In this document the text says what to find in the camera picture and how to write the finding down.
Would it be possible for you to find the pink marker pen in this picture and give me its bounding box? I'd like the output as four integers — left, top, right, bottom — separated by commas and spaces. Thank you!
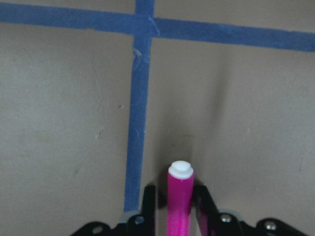
167, 160, 194, 236

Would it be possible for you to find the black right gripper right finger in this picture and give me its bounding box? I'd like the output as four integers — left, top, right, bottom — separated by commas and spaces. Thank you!
193, 185, 241, 236

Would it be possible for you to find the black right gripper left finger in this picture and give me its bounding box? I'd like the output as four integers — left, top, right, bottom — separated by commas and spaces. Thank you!
126, 185, 156, 236

